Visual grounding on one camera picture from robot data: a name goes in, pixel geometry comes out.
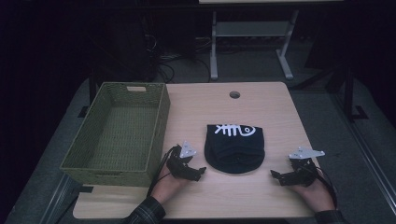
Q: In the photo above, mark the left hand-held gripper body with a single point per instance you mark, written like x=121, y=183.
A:
x=179, y=161

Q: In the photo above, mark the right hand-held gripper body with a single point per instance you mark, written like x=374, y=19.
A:
x=303, y=171

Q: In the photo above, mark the black beanie with fishbone print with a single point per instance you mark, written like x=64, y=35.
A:
x=233, y=149

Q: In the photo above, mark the green woven basket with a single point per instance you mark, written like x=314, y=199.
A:
x=124, y=137

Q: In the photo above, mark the person's left hand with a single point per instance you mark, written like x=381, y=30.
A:
x=166, y=188

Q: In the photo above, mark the person's right hand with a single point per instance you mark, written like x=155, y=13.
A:
x=317, y=196

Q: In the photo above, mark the black metal stand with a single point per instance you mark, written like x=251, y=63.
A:
x=348, y=93

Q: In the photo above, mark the white metal stand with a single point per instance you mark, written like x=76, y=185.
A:
x=249, y=28

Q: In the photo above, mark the aluminium frame rail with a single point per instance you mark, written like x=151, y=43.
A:
x=367, y=146
x=57, y=200

